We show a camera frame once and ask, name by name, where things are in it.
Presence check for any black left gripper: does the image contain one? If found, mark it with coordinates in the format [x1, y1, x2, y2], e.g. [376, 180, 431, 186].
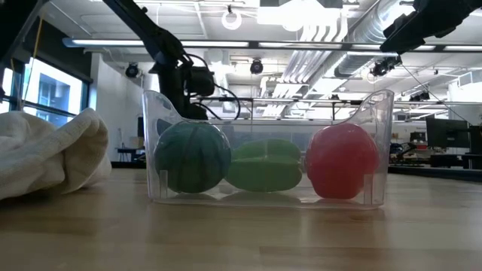
[157, 62, 208, 121]

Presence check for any striped toy watermelon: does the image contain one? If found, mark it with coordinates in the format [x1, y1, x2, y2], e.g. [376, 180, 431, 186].
[153, 120, 233, 194]

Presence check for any light green toy cabbage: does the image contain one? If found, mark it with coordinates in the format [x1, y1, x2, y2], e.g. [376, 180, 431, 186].
[225, 138, 304, 193]

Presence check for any clear plastic container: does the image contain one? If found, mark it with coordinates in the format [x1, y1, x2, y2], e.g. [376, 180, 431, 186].
[142, 89, 395, 211]

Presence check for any long ceiling light strip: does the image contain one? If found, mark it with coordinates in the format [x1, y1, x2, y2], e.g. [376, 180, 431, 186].
[62, 37, 482, 53]

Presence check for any white checked cloth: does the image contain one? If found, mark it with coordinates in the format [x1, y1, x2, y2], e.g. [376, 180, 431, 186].
[0, 108, 113, 201]

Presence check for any black computer monitor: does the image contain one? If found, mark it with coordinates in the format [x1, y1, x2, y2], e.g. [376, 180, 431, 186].
[426, 117, 471, 149]

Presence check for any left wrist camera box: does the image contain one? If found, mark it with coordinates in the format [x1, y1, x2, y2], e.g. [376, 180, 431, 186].
[184, 65, 216, 98]

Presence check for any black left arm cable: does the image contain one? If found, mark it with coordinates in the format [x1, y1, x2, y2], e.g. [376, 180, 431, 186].
[186, 52, 242, 121]

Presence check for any white ring light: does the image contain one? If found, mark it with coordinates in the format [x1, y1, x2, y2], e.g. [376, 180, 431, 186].
[221, 9, 243, 31]

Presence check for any window with dark frame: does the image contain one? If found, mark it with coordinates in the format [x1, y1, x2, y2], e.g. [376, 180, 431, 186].
[0, 56, 91, 127]

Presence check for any yellow hanging cord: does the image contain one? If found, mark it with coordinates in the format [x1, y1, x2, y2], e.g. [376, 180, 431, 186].
[21, 11, 44, 110]

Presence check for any silver ventilation duct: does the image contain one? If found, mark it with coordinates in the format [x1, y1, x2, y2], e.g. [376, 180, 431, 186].
[333, 0, 407, 78]

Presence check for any black ceiling camera cluster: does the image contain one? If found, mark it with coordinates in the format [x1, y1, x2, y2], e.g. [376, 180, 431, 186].
[370, 55, 403, 78]

